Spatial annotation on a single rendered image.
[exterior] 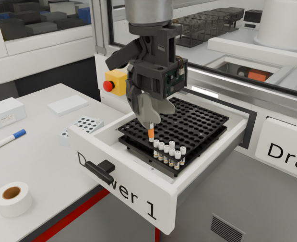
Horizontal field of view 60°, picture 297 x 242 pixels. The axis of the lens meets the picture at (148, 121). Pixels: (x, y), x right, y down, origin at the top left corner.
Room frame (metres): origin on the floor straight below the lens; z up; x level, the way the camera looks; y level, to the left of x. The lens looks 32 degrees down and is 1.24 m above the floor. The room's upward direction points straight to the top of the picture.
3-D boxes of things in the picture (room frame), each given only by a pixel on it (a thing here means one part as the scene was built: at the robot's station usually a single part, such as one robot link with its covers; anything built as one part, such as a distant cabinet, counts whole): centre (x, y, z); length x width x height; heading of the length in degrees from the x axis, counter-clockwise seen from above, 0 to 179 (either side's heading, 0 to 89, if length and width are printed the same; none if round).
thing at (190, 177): (0.54, -0.07, 0.86); 0.40 x 0.26 x 0.06; 138
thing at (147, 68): (0.43, -0.01, 1.09); 0.09 x 0.08 x 0.12; 47
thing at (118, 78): (0.83, 0.11, 0.88); 0.07 x 0.05 x 0.07; 48
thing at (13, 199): (0.40, 0.30, 0.78); 0.07 x 0.07 x 0.04
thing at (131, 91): (0.43, 0.02, 1.03); 0.05 x 0.02 x 0.09; 137
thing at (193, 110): (0.53, -0.07, 0.87); 0.22 x 0.18 x 0.06; 138
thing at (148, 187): (0.38, 0.07, 0.87); 0.29 x 0.02 x 0.11; 48
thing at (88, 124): (0.67, 0.21, 0.78); 0.12 x 0.08 x 0.04; 156
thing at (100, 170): (0.36, 0.08, 0.91); 0.07 x 0.04 x 0.01; 48
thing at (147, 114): (0.42, 0.00, 0.99); 0.06 x 0.03 x 0.09; 47
